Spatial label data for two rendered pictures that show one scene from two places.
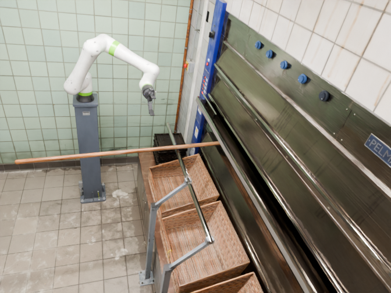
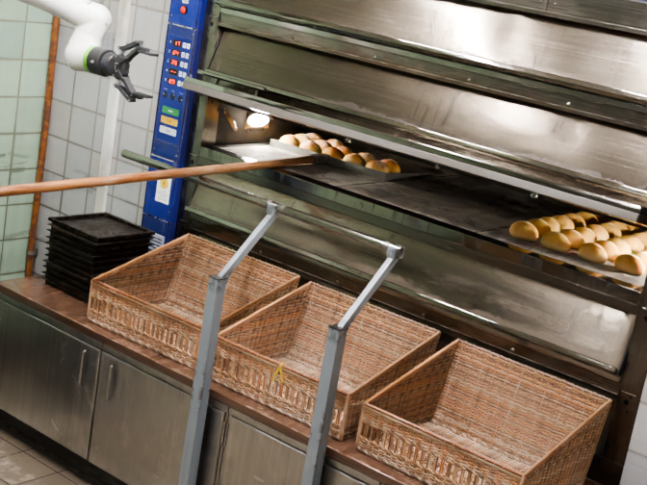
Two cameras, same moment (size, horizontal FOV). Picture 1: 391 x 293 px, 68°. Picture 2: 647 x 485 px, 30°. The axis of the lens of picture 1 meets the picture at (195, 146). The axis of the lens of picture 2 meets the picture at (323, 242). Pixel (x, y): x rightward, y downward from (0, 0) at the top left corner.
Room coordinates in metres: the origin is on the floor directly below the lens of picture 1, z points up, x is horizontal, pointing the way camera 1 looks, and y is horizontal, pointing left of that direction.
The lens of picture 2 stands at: (-1.82, 1.79, 2.02)
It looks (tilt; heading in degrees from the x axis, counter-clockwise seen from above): 14 degrees down; 329
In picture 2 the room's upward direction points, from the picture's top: 10 degrees clockwise
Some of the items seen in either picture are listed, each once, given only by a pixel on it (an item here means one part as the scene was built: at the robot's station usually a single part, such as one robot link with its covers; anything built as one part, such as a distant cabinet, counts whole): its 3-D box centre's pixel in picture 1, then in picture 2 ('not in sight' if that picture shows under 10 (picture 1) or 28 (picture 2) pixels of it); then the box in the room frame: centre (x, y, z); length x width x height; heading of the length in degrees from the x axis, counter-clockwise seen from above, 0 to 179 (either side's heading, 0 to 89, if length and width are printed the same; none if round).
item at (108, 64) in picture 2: (149, 96); (117, 65); (1.95, 0.41, 1.49); 0.09 x 0.07 x 0.08; 22
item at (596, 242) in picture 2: not in sight; (611, 238); (1.05, -1.04, 1.21); 0.61 x 0.48 x 0.06; 112
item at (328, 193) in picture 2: (251, 196); (396, 215); (1.43, -0.43, 1.16); 1.80 x 0.06 x 0.04; 22
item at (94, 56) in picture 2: (148, 91); (104, 62); (2.02, 0.43, 1.49); 0.12 x 0.06 x 0.09; 112
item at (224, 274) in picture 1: (200, 245); (324, 354); (1.30, -0.17, 0.72); 0.56 x 0.49 x 0.28; 23
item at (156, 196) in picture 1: (181, 186); (193, 297); (1.86, 0.06, 0.72); 0.56 x 0.49 x 0.28; 24
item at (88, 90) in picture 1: (83, 83); not in sight; (2.22, 1.04, 1.36); 0.16 x 0.13 x 0.19; 172
